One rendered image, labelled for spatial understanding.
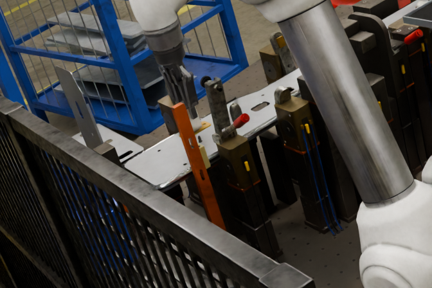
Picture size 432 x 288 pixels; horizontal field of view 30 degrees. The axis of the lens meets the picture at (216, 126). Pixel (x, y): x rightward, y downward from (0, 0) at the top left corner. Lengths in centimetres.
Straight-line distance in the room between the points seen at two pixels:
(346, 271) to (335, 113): 67
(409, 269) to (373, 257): 7
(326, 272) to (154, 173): 49
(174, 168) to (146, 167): 9
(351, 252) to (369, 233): 58
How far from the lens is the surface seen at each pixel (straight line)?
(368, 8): 257
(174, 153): 208
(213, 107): 189
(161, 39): 193
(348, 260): 204
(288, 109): 197
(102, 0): 393
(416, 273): 145
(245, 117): 182
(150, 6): 190
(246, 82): 308
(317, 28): 139
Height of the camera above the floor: 195
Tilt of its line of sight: 26 degrees down
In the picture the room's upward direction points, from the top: 18 degrees counter-clockwise
